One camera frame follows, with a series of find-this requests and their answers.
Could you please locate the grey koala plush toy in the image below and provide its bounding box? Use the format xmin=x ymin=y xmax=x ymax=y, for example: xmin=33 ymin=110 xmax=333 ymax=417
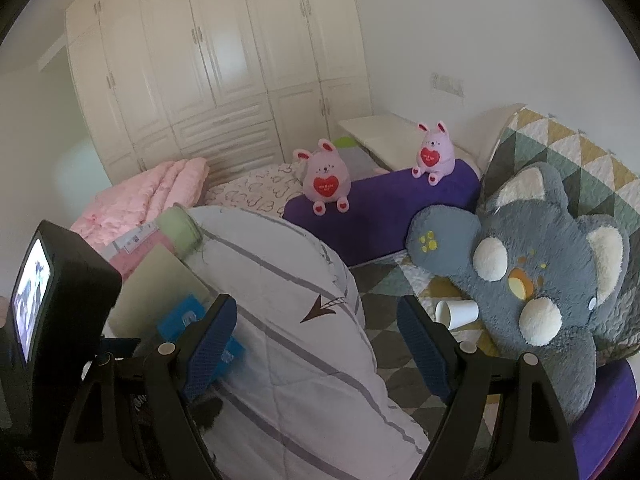
xmin=406 ymin=162 xmax=630 ymax=424

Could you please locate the purple cushion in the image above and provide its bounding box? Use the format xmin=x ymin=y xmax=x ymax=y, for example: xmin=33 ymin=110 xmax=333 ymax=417
xmin=283 ymin=159 xmax=480 ymax=266

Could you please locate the blue black Cooltime can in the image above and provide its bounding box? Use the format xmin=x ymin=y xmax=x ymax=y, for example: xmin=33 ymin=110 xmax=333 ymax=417
xmin=156 ymin=294 xmax=245 ymax=398

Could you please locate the pale yellow cylinder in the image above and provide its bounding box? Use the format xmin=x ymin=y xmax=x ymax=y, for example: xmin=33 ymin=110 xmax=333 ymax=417
xmin=107 ymin=245 xmax=212 ymax=338

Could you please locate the triangle patterned quilt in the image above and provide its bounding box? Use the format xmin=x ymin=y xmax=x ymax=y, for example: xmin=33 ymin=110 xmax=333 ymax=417
xmin=352 ymin=108 xmax=639 ymax=445

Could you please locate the cream wardrobe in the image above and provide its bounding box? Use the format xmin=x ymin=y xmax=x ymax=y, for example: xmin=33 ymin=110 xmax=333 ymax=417
xmin=66 ymin=0 xmax=371 ymax=183

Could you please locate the pink green label can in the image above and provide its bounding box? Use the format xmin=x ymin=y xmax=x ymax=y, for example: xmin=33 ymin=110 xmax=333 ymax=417
xmin=100 ymin=204 xmax=203 ymax=281

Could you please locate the heart pattern bed sheet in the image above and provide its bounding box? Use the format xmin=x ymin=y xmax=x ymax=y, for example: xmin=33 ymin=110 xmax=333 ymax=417
xmin=204 ymin=162 xmax=305 ymax=218

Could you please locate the pink folded quilt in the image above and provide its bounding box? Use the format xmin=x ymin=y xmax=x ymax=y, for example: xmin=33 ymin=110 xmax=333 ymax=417
xmin=70 ymin=157 xmax=209 ymax=252

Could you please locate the pink bunny plush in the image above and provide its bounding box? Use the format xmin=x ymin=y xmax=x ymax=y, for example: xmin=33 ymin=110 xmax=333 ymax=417
xmin=411 ymin=122 xmax=456 ymax=186
xmin=293 ymin=139 xmax=352 ymax=217

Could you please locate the white striped duvet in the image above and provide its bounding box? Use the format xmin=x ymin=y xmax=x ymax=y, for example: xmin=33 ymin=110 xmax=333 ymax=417
xmin=186 ymin=206 xmax=428 ymax=479

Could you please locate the white paper cup near plush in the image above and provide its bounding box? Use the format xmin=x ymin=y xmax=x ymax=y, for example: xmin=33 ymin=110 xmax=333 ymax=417
xmin=435 ymin=300 xmax=480 ymax=330

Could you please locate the left pink bunny plush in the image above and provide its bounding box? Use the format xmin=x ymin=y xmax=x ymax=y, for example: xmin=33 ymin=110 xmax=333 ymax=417
xmin=293 ymin=139 xmax=352 ymax=217

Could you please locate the wall socket plate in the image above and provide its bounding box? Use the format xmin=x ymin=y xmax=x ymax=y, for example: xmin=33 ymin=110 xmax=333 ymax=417
xmin=431 ymin=73 xmax=464 ymax=99

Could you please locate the white bedside table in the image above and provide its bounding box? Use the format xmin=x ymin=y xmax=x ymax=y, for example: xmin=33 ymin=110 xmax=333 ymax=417
xmin=338 ymin=114 xmax=425 ymax=170

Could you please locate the right pink bunny plush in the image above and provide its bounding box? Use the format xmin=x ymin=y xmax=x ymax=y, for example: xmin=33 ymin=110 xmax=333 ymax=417
xmin=411 ymin=122 xmax=456 ymax=186

